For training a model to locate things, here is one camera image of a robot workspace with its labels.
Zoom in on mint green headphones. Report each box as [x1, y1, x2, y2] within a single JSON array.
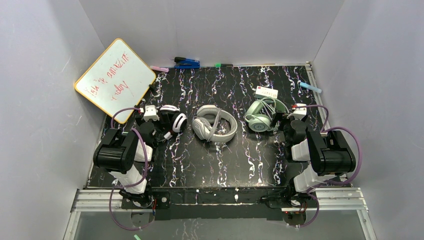
[[244, 97, 289, 133]]

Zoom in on grey white headphones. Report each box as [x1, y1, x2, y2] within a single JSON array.
[[191, 104, 238, 144]]

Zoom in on white grey headphone cable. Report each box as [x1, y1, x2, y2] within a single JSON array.
[[205, 107, 223, 143]]

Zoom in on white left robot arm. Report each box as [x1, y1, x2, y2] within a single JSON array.
[[92, 110, 187, 197]]

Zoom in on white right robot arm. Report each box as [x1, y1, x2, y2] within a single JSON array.
[[266, 113, 357, 208]]

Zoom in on light blue pen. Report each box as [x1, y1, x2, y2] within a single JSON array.
[[299, 82, 322, 94]]

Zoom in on small white red box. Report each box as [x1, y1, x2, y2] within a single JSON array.
[[254, 86, 278, 99]]

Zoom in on yellow framed whiteboard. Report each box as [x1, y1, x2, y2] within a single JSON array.
[[74, 38, 157, 117]]

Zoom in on pink marker pen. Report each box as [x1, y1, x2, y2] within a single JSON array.
[[150, 65, 169, 73]]

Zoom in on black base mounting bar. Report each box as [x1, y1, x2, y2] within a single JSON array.
[[152, 187, 292, 221]]

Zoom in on blue marker pen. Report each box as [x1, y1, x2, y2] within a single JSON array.
[[174, 56, 201, 69]]

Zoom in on green black marker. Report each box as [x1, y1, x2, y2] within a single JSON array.
[[214, 63, 234, 68]]

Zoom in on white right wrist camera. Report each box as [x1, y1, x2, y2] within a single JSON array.
[[287, 103, 307, 120]]

